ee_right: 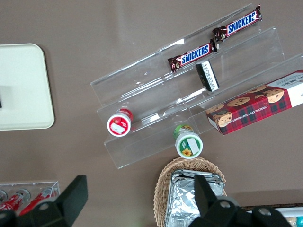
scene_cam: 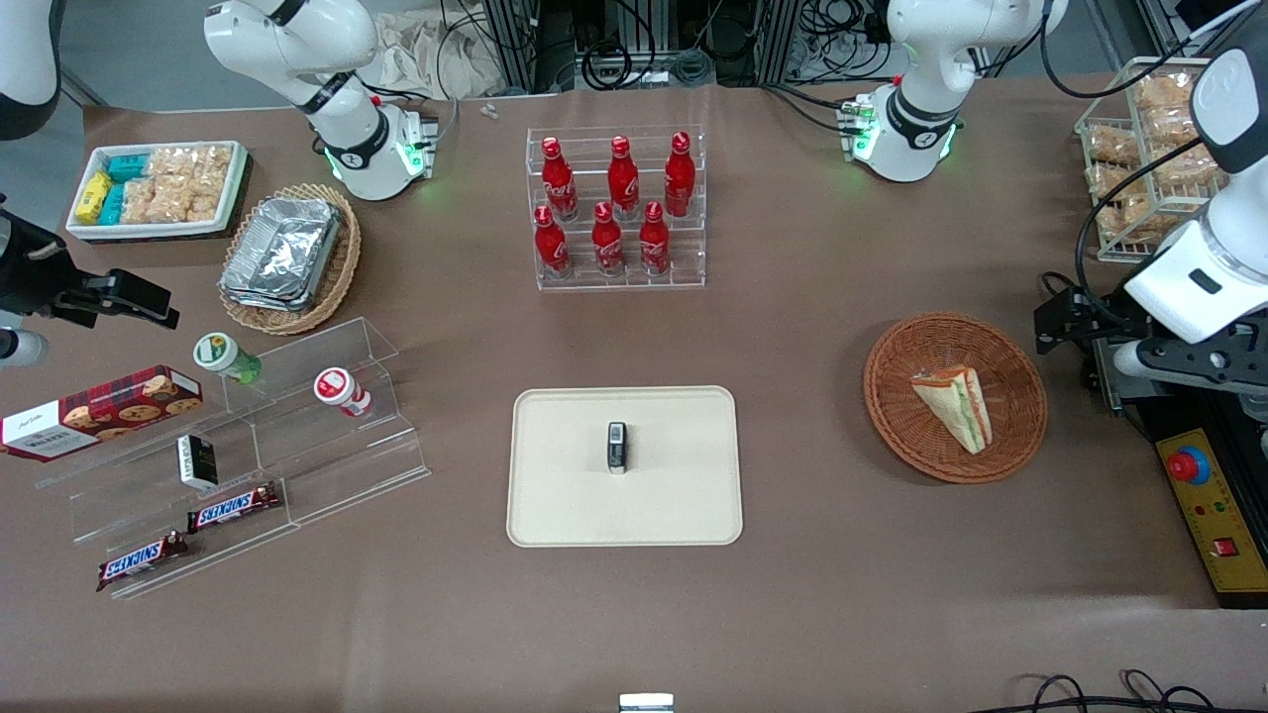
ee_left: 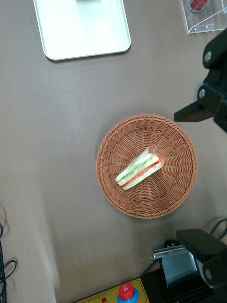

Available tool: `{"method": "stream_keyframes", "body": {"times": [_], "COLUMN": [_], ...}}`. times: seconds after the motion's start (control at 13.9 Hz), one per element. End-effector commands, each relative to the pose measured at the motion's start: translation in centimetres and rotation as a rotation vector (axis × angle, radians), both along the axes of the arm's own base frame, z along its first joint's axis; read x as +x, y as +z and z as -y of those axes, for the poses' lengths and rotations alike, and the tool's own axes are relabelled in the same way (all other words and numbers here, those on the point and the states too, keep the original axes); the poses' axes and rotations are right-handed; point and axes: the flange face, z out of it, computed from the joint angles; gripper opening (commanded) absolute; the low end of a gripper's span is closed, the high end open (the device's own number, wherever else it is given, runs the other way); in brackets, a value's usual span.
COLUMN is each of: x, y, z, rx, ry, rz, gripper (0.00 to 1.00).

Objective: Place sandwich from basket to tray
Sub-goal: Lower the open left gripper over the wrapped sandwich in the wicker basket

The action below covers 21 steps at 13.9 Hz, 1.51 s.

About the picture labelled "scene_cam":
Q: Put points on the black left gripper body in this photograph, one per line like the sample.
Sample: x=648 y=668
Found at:
x=1093 y=324

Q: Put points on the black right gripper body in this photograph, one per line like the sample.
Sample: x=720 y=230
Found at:
x=30 y=272

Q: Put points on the triangular sandwich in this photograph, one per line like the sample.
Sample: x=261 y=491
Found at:
x=956 y=406

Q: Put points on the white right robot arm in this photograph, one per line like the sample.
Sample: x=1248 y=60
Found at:
x=347 y=149

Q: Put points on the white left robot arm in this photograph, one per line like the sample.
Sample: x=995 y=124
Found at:
x=921 y=119

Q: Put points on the brown wicker basket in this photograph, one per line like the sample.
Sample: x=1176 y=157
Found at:
x=1020 y=396

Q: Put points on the white rectangular snack tray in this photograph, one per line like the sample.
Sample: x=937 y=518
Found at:
x=158 y=230

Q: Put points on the silver foil tray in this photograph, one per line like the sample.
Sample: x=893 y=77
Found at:
x=282 y=243
x=287 y=303

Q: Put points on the light wicker basket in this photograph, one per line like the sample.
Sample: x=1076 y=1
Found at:
x=337 y=267

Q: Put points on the beige plastic tray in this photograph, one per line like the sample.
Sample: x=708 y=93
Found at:
x=565 y=495

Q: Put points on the teal snack packet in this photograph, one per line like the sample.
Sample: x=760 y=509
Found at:
x=112 y=205
x=127 y=167

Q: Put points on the clear rice cracker bag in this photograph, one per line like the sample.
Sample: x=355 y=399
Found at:
x=141 y=200
x=193 y=163
x=188 y=203

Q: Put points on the black machine base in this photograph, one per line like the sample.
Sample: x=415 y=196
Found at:
x=1139 y=414

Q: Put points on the yellow snack packet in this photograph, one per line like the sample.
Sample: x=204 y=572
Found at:
x=94 y=196

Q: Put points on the red tartan cookie box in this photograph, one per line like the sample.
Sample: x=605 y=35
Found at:
x=99 y=411

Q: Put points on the clear fried snack bag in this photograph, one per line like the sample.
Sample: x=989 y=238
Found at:
x=1169 y=127
x=1174 y=168
x=1119 y=223
x=1112 y=146
x=1164 y=91

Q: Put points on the green capped small bottle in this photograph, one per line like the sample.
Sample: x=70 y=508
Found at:
x=220 y=354

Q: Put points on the small black white box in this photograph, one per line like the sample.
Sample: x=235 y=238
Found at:
x=198 y=461

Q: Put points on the yellow emergency stop control box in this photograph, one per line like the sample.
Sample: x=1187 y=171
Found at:
x=1214 y=515

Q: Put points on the red capped small bottle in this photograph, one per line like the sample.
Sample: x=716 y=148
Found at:
x=337 y=386

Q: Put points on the brown Snickers bar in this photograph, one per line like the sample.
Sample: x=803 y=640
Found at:
x=144 y=560
x=233 y=508

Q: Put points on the clear acrylic step shelf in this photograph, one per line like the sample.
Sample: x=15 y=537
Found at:
x=327 y=465

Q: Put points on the clear acrylic bottle rack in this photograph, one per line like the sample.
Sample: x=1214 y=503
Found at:
x=693 y=267

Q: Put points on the beige crumpled cloth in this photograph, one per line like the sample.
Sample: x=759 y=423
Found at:
x=416 y=54

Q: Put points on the red cola bottle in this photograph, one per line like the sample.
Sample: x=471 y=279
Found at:
x=654 y=243
x=552 y=248
x=623 y=183
x=560 y=183
x=680 y=178
x=607 y=243

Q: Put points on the small grey connector piece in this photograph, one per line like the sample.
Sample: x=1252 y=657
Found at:
x=489 y=111

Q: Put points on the small black grey device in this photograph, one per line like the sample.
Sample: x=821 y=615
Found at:
x=617 y=448

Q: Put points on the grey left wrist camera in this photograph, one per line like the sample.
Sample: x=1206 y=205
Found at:
x=1139 y=361

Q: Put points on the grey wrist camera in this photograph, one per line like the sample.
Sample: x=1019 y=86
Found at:
x=1139 y=361
x=20 y=348

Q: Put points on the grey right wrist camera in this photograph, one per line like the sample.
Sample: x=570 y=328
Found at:
x=20 y=348

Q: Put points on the aluminium frame post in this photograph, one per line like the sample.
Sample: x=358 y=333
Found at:
x=520 y=45

